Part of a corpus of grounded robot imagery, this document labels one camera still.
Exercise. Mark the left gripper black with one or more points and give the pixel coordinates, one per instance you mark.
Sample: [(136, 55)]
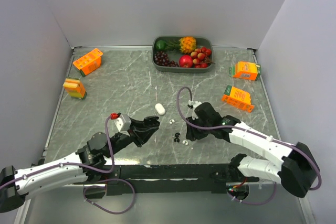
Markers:
[(142, 137)]

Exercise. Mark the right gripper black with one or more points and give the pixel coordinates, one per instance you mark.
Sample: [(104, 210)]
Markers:
[(192, 134)]

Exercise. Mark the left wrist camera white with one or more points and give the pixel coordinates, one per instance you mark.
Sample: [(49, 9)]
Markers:
[(122, 122)]

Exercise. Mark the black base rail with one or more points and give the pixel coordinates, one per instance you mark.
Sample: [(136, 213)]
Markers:
[(175, 178)]

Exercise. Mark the grey fruit tray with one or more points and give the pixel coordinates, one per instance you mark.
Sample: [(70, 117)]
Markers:
[(175, 55)]

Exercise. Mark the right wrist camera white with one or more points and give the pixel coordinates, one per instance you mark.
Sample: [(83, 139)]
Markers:
[(193, 105)]

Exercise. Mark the orange flat box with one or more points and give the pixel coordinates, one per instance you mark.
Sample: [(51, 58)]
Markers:
[(238, 98)]

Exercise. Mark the orange pineapple toy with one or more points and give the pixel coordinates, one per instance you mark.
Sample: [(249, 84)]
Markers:
[(185, 45)]

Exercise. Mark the red lychee bunch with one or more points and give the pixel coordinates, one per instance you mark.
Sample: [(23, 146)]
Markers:
[(202, 57)]

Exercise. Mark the dark grape bunch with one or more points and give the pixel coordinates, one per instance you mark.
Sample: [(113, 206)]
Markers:
[(161, 59)]

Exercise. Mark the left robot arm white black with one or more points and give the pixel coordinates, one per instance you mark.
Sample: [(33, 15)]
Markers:
[(84, 165)]

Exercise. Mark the orange juice carton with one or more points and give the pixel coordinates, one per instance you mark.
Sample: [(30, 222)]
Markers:
[(89, 62)]

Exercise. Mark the orange green box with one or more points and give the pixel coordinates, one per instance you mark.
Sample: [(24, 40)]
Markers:
[(245, 70)]

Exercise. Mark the green lime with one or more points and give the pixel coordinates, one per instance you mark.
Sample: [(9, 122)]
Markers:
[(160, 45)]

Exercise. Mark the red apple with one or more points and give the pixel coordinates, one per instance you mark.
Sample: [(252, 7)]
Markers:
[(186, 61)]

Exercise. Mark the orange yellow carton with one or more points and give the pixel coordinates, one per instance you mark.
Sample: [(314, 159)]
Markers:
[(75, 88)]

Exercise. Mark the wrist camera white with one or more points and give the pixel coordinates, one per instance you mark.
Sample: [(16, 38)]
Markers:
[(122, 122), (193, 105)]

